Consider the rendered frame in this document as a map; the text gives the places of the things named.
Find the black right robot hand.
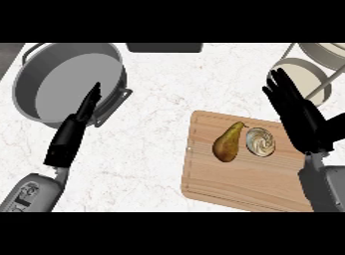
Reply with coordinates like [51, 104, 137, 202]
[261, 68, 345, 155]

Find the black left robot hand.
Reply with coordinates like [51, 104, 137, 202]
[43, 82, 104, 168]

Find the wooden cutting board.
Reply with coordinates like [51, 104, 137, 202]
[179, 110, 314, 213]

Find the brown-green pear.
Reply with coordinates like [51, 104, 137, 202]
[210, 121, 249, 163]

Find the large grey metal pot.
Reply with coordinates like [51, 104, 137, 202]
[11, 43, 135, 128]

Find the dark grey flat appliance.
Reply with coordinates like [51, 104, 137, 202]
[126, 43, 205, 54]

